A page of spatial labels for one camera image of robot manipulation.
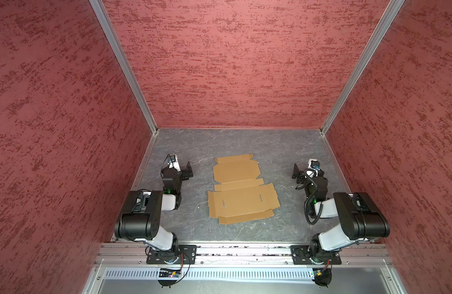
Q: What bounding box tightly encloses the brown cardboard box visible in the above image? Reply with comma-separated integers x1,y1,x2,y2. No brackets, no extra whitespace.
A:
208,154,281,225

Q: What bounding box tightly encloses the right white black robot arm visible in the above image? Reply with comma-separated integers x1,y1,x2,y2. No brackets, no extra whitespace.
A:
290,159,390,265

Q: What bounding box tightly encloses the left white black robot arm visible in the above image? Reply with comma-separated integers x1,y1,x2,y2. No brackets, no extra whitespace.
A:
114,159,194,264

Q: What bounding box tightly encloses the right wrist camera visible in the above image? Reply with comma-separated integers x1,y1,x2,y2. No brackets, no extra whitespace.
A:
307,159,321,178

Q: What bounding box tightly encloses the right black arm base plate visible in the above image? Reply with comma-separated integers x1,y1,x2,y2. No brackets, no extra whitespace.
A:
290,245,342,265

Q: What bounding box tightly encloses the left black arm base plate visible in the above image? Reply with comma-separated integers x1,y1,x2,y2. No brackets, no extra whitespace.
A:
146,245,198,265

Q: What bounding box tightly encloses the perforated metal cable tray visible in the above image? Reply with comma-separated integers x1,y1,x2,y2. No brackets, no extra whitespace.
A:
103,267,314,283

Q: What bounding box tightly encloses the aluminium front rail frame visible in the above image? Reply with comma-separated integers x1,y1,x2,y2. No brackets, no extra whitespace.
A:
83,241,406,294

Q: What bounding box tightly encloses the left aluminium corner post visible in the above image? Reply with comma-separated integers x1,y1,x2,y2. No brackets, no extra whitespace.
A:
89,0,158,135

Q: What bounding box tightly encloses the aluminium corner post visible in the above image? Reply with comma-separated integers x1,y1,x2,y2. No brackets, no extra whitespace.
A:
89,0,158,135
320,0,405,137

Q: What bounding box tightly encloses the right aluminium corner post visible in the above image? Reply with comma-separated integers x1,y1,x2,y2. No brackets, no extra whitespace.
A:
320,0,405,137

